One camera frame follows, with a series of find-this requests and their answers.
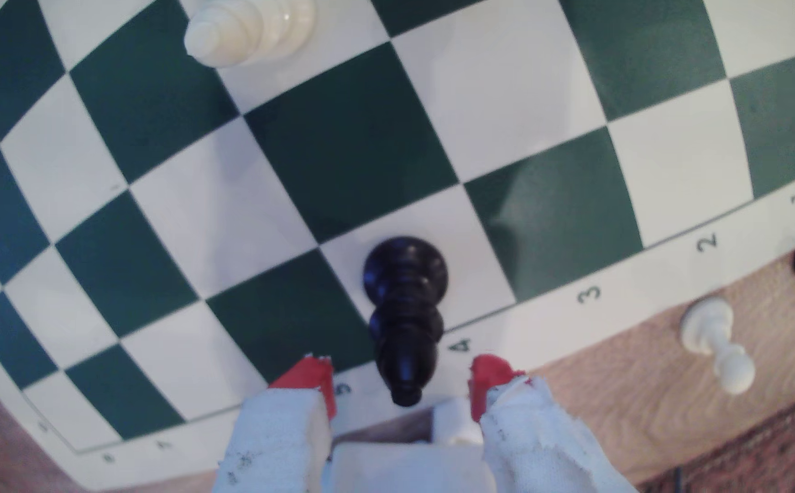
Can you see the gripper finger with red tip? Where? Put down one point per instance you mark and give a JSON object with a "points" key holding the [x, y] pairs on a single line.
{"points": [[274, 438], [534, 438]]}

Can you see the black pawn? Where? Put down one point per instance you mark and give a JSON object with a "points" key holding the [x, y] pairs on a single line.
{"points": [[404, 308]]}

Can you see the white pawn chess piece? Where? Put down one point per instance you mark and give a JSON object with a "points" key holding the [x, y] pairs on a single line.
{"points": [[712, 332]]}

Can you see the green white chess mat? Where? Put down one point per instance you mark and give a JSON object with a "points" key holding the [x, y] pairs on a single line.
{"points": [[541, 68]]}

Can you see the white bishop chess piece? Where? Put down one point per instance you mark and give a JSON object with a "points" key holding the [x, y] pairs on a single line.
{"points": [[247, 27]]}

